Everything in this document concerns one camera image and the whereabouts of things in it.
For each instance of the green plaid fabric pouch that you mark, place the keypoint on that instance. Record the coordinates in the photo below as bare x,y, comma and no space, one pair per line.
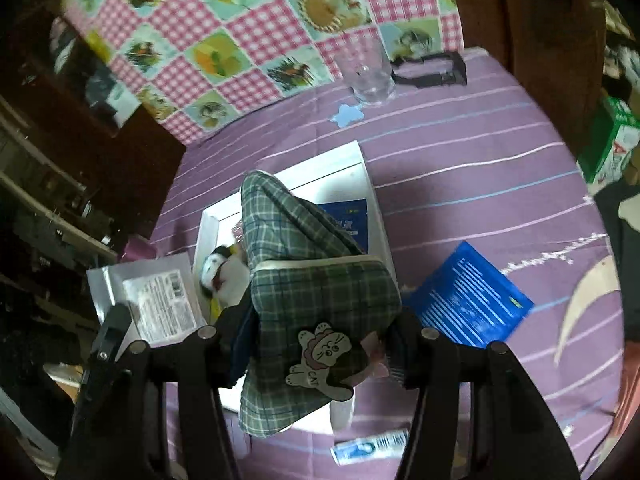
320,290

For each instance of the large blue packet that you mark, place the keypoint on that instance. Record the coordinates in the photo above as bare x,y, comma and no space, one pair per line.
465,295

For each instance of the white cardboard box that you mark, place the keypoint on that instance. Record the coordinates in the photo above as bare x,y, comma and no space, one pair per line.
330,177

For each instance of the blue white sachet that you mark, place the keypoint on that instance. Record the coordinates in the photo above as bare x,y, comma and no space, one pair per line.
370,447

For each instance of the pink checkered chair cover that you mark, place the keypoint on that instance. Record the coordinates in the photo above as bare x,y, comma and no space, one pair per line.
225,35

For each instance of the clear glass cup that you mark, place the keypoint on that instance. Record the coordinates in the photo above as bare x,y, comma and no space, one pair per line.
367,80

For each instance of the silver foil pouch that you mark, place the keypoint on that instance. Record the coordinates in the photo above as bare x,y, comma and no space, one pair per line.
155,295

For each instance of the green white carton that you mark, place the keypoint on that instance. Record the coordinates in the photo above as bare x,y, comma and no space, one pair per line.
612,145

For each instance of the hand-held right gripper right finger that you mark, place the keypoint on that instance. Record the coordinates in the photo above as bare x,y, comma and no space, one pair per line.
407,341

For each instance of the black plastic clip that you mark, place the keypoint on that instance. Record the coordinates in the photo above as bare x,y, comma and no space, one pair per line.
450,78

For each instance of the dark cloth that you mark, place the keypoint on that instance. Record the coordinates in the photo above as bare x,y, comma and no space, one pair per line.
620,230

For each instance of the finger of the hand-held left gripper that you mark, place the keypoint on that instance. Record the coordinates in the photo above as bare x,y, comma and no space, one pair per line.
111,330

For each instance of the shoe rack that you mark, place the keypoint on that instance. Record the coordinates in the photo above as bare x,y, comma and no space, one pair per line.
622,60

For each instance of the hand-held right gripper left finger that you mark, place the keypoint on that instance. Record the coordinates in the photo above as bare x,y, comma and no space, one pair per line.
242,355

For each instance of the small blue packet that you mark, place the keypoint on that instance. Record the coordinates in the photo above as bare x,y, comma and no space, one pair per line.
350,221

